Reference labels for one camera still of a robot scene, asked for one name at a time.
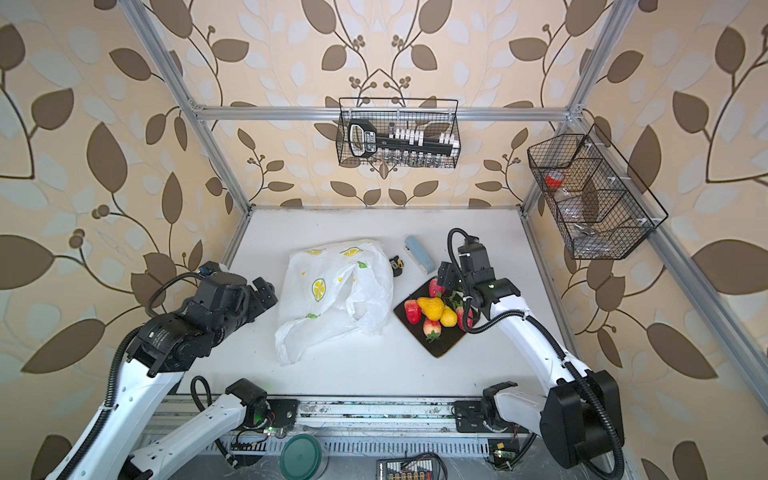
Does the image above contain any terminal block with wires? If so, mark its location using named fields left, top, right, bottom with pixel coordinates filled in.
left=375, top=453, right=448, bottom=480

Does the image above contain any yellow fake lemon with leaves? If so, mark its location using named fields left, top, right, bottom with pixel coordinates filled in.
left=439, top=291, right=464, bottom=329

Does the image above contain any black tool set in basket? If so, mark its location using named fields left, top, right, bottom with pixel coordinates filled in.
left=346, top=119, right=461, bottom=161

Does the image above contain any back wall wire basket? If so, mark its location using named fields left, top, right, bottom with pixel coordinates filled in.
left=335, top=96, right=462, bottom=169

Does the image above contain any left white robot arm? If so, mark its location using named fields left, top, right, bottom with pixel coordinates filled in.
left=48, top=262, right=278, bottom=479

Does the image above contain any red capped clear bottle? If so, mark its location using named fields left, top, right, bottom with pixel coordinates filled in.
left=544, top=170, right=590, bottom=233

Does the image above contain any white printed plastic bag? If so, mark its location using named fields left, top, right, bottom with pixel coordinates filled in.
left=275, top=238, right=394, bottom=366

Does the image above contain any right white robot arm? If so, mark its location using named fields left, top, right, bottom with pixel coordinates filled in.
left=438, top=228, right=626, bottom=479

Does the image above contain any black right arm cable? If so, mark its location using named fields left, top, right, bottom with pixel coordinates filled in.
left=446, top=227, right=511, bottom=335

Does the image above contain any black yellow tape measure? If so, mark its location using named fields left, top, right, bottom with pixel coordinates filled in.
left=389, top=256, right=404, bottom=278

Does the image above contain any wall wire basket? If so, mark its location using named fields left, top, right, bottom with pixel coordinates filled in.
left=527, top=125, right=668, bottom=260
left=335, top=96, right=462, bottom=169

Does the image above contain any yellow fake pear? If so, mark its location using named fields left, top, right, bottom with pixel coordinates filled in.
left=417, top=297, right=445, bottom=322

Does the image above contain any green round lid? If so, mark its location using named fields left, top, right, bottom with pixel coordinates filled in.
left=279, top=434, right=329, bottom=480

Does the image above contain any red fake pear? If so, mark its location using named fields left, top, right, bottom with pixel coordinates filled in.
left=404, top=299, right=422, bottom=325

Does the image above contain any black tray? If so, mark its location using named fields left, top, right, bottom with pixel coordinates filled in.
left=393, top=277, right=474, bottom=358

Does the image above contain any right wall wire basket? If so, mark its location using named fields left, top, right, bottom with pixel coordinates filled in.
left=527, top=125, right=668, bottom=260

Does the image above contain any fake strawberry with stem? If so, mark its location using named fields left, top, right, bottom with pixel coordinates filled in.
left=422, top=319, right=442, bottom=343

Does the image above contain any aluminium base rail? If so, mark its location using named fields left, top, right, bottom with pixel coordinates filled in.
left=143, top=395, right=541, bottom=439

